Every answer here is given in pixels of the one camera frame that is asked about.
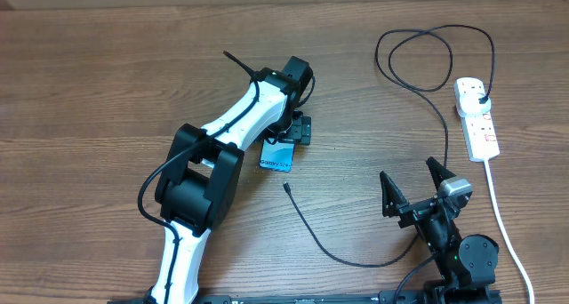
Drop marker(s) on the white charger plug adapter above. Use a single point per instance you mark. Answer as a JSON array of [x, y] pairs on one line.
[[472, 105]]

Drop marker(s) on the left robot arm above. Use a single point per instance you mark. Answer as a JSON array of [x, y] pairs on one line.
[[197, 183]]

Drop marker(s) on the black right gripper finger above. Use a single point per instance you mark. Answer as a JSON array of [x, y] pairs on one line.
[[392, 197], [438, 172]]

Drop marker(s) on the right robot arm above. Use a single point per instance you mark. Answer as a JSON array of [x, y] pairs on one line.
[[466, 265]]

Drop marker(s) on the Samsung Galaxy smartphone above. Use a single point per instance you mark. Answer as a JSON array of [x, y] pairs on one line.
[[277, 156]]

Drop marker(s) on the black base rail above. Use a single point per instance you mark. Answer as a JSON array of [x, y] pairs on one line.
[[302, 299]]

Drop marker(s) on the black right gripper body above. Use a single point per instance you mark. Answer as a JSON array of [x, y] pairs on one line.
[[435, 229]]

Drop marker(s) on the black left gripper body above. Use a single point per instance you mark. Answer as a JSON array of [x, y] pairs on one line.
[[296, 131]]

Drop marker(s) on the white power strip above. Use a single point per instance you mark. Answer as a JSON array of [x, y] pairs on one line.
[[479, 132]]

